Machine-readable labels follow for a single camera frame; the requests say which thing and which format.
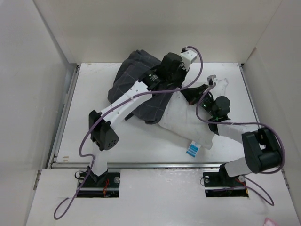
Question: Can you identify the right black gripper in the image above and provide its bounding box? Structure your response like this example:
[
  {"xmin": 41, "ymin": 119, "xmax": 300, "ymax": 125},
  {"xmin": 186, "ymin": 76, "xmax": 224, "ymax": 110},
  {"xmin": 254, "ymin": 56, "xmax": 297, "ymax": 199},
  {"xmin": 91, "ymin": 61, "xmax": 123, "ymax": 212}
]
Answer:
[{"xmin": 179, "ymin": 84, "xmax": 216, "ymax": 118}]

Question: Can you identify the white pillow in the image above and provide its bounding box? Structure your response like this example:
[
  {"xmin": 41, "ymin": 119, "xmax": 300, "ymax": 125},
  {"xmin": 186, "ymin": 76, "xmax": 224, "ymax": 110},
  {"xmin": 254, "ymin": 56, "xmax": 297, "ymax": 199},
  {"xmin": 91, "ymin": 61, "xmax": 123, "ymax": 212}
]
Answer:
[{"xmin": 158, "ymin": 92, "xmax": 214, "ymax": 149}]

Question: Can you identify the dark grey checked pillowcase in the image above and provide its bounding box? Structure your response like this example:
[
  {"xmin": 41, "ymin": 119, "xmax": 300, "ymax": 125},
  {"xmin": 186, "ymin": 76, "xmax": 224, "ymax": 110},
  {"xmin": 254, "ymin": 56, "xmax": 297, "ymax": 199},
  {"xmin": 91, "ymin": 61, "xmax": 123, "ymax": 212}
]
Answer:
[{"xmin": 108, "ymin": 50, "xmax": 176, "ymax": 124}]

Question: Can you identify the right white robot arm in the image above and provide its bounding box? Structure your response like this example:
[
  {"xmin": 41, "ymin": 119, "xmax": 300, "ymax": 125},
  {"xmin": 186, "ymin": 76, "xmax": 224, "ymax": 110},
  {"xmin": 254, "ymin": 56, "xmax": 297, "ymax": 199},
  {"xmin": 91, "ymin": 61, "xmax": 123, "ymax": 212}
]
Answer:
[{"xmin": 182, "ymin": 85, "xmax": 285, "ymax": 186}]

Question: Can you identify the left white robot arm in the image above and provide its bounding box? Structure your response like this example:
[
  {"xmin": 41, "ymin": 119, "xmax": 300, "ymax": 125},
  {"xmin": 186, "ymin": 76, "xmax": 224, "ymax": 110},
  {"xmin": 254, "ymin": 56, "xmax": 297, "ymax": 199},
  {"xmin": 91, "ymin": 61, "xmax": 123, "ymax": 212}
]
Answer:
[{"xmin": 89, "ymin": 49, "xmax": 197, "ymax": 187}]

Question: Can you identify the blue white pillow label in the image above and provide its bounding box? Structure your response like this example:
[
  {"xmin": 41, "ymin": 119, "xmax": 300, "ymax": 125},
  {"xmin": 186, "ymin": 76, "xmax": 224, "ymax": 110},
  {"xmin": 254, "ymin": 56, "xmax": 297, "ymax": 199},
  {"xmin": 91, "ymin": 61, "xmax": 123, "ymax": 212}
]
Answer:
[{"xmin": 186, "ymin": 141, "xmax": 201, "ymax": 158}]

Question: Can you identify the pink object in corner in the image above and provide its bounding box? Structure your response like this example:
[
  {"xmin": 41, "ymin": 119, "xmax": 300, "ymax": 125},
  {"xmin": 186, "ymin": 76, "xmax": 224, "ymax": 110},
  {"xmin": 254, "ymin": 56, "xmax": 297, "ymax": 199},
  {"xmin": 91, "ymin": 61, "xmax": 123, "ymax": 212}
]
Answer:
[{"xmin": 263, "ymin": 218, "xmax": 278, "ymax": 226}]

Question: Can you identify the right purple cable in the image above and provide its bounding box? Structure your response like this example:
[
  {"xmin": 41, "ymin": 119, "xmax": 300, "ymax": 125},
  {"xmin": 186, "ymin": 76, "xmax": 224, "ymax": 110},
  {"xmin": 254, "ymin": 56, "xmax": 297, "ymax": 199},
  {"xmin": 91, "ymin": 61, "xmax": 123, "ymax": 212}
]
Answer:
[{"xmin": 195, "ymin": 83, "xmax": 286, "ymax": 206}]

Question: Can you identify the purple cable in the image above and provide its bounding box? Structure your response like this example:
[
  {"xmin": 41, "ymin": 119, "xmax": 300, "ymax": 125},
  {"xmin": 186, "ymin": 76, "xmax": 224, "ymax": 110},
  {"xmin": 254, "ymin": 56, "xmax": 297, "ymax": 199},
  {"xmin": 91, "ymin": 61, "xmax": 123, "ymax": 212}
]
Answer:
[
  {"xmin": 195, "ymin": 83, "xmax": 286, "ymax": 206},
  {"xmin": 53, "ymin": 46, "xmax": 204, "ymax": 220}
]

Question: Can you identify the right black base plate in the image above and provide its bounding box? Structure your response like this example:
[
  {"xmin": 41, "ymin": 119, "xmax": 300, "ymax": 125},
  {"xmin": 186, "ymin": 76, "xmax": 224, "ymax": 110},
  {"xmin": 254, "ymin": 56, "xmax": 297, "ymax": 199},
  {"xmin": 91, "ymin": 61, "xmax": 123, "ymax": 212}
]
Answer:
[{"xmin": 200, "ymin": 171, "xmax": 249, "ymax": 198}]

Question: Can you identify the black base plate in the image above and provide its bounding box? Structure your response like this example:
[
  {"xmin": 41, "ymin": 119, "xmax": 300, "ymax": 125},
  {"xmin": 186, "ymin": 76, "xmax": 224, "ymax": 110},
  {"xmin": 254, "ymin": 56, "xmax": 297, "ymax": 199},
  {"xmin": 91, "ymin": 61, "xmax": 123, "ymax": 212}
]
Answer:
[
  {"xmin": 75, "ymin": 170, "xmax": 120, "ymax": 198},
  {"xmin": 200, "ymin": 171, "xmax": 249, "ymax": 198}
]

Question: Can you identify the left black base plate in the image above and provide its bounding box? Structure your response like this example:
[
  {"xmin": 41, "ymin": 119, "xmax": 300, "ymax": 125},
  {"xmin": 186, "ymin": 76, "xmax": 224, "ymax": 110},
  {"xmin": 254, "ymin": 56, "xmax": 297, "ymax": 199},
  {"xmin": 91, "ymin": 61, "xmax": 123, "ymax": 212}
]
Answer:
[{"xmin": 75, "ymin": 170, "xmax": 120, "ymax": 198}]

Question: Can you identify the aluminium rail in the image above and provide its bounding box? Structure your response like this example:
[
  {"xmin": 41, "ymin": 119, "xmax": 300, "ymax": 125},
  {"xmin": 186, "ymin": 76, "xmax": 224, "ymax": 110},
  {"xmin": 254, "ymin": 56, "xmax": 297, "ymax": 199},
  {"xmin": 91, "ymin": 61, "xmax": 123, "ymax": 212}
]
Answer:
[{"xmin": 50, "ymin": 162, "xmax": 221, "ymax": 169}]

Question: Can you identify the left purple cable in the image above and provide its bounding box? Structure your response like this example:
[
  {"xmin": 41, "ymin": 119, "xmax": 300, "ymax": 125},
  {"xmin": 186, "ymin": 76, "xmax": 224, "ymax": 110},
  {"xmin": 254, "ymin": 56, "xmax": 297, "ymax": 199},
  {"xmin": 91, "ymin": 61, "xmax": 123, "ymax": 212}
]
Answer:
[{"xmin": 53, "ymin": 46, "xmax": 204, "ymax": 220}]

